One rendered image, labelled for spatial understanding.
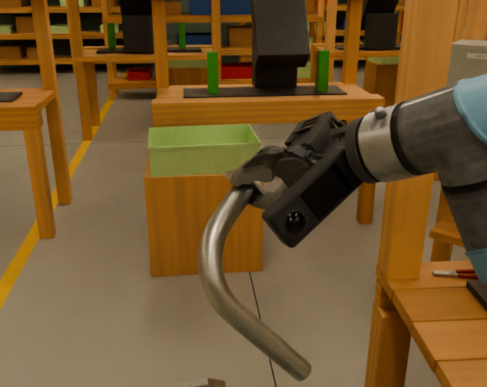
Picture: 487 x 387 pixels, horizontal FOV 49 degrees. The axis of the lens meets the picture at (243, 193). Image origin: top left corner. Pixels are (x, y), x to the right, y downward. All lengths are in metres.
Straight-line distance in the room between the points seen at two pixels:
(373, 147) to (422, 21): 0.80
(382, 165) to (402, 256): 0.96
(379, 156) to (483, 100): 0.11
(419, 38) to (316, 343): 1.74
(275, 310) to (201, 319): 0.39
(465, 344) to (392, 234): 0.32
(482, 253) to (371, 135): 0.15
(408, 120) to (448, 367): 0.81
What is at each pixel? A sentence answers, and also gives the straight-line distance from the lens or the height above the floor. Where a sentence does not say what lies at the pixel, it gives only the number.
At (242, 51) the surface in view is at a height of 0.66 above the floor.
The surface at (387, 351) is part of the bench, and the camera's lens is 1.65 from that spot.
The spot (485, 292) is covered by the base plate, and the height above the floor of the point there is 0.90.
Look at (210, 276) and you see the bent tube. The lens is 0.65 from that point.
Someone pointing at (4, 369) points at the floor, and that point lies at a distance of 2.76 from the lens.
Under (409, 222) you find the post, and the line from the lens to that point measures 1.45.
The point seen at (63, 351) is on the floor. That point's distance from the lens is 2.77.
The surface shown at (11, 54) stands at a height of 0.35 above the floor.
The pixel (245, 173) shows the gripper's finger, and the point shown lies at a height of 1.41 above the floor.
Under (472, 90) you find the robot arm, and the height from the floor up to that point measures 1.55.
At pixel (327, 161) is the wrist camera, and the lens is 0.57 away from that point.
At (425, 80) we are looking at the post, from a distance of 1.34.
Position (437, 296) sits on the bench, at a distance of 1.48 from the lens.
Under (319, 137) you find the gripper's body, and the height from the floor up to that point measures 1.47.
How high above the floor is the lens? 1.64
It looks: 22 degrees down
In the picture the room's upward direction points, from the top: straight up
